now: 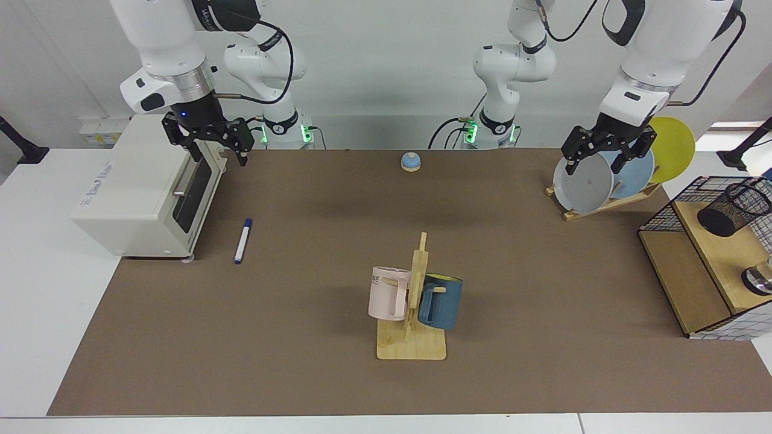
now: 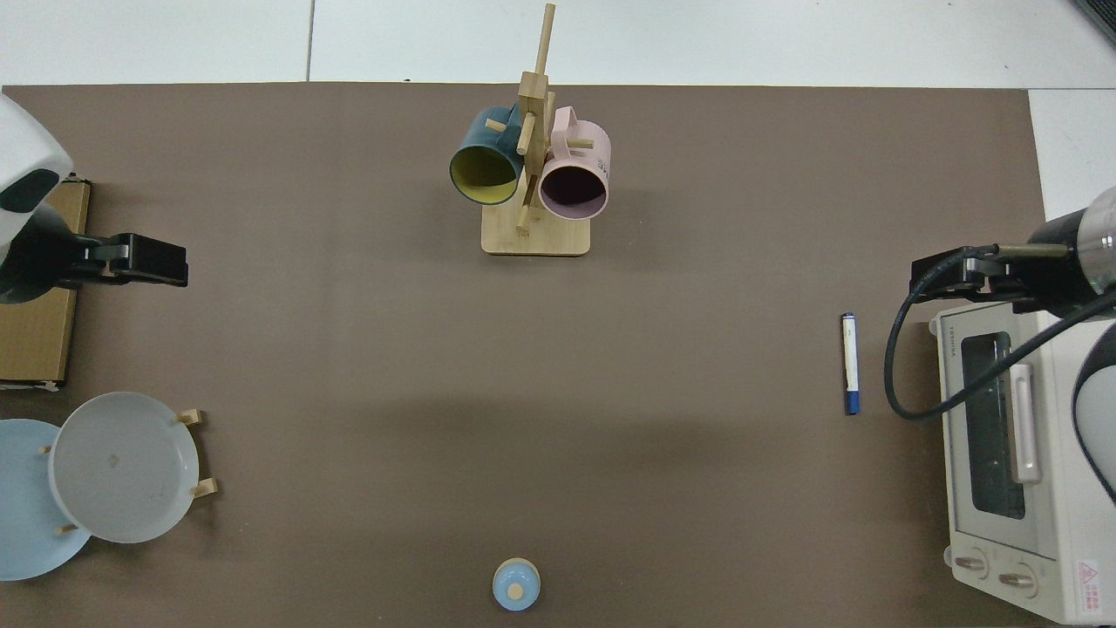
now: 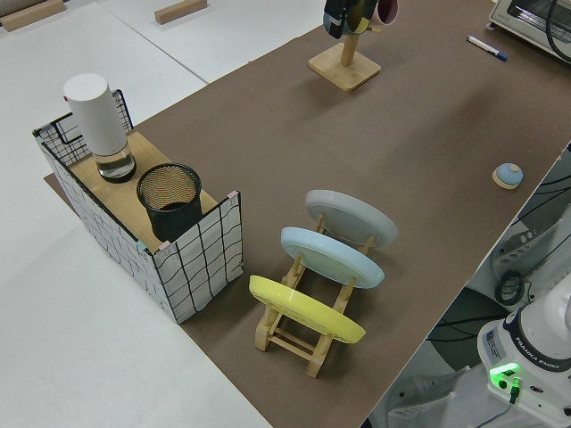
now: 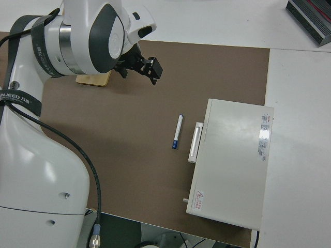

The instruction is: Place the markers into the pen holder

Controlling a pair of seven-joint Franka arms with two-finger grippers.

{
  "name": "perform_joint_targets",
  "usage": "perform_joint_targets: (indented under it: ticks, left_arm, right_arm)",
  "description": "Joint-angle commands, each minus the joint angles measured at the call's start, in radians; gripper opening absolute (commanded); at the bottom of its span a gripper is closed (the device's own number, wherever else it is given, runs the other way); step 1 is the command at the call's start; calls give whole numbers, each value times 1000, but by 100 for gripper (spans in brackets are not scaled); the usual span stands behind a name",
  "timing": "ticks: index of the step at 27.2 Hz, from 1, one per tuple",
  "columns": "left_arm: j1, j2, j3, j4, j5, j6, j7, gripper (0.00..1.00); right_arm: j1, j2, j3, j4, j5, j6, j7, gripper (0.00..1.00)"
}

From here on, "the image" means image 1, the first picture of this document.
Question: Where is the white marker with blue cap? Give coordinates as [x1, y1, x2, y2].
[233, 218, 254, 265]

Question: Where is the black mesh pen holder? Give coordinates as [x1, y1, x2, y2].
[697, 183, 772, 238]

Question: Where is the light blue plate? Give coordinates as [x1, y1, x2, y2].
[597, 148, 656, 200]

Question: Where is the grey plate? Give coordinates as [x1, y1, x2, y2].
[553, 152, 615, 213]

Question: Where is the wooden plate rack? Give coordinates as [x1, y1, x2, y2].
[546, 181, 663, 222]

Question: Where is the yellow plate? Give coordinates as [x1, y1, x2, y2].
[647, 116, 696, 184]

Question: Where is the pale toaster oven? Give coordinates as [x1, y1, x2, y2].
[69, 113, 229, 262]

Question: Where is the black clamp stand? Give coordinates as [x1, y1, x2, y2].
[717, 118, 772, 171]
[0, 116, 50, 165]

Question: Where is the dark blue mug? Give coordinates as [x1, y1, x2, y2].
[417, 273, 464, 330]

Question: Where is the brown table cloth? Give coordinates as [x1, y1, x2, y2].
[47, 148, 772, 417]

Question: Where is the pink mug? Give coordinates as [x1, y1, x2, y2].
[368, 266, 412, 322]

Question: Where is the wooden cup stand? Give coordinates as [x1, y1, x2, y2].
[376, 232, 448, 361]

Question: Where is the white wall socket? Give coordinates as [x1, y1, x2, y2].
[78, 118, 131, 146]

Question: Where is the wire basket with wooden floor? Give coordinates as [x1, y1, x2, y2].
[638, 175, 772, 341]

